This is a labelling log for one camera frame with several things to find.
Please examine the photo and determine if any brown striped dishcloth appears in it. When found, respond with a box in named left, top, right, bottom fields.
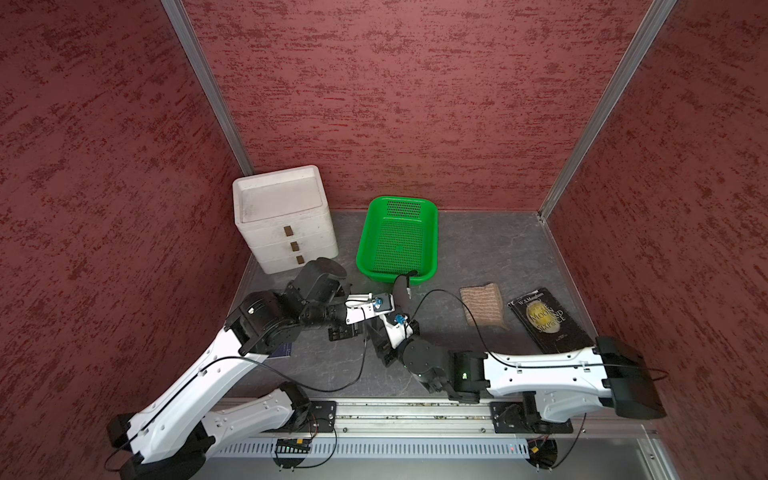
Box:
left=460, top=283, right=509, bottom=330

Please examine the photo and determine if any grey blue cloth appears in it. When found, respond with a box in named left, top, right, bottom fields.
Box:
left=392, top=270, right=417, bottom=318

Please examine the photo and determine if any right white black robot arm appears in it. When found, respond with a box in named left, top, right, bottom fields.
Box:
left=365, top=318, right=667, bottom=424

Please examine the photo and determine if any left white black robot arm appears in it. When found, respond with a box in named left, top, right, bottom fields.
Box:
left=105, top=257, right=349, bottom=479

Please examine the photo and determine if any blue book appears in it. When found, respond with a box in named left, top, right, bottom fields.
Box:
left=268, top=343, right=293, bottom=360

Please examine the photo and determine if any green plastic basket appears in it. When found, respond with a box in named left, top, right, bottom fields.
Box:
left=356, top=196, right=439, bottom=285

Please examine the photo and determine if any white three-drawer cabinet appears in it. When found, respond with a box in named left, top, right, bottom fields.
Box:
left=232, top=165, right=339, bottom=275

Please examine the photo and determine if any black gold book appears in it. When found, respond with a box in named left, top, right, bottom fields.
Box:
left=507, top=287, right=594, bottom=354

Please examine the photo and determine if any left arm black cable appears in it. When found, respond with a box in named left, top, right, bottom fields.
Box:
left=197, top=305, right=371, bottom=421

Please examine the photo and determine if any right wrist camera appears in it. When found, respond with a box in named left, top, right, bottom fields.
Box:
left=383, top=312, right=417, bottom=349

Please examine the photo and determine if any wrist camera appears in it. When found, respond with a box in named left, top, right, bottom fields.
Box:
left=345, top=293, right=394, bottom=314
left=383, top=312, right=417, bottom=349

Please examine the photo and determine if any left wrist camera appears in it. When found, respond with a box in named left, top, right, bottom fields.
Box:
left=345, top=293, right=394, bottom=314

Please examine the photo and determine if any aluminium rail frame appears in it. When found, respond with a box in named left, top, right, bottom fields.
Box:
left=193, top=397, right=679, bottom=479

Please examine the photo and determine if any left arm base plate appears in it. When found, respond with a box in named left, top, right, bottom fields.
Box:
left=266, top=400, right=338, bottom=435

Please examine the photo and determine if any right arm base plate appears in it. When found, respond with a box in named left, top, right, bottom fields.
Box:
left=489, top=402, right=574, bottom=435

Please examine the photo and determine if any left metal corner post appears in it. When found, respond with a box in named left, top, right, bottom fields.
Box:
left=161, top=0, right=254, bottom=175

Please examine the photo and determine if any metal corner post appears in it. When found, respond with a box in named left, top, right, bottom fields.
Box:
left=161, top=0, right=254, bottom=175
left=538, top=0, right=677, bottom=224

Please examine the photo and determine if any right metal corner post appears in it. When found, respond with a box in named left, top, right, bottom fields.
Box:
left=538, top=0, right=677, bottom=224

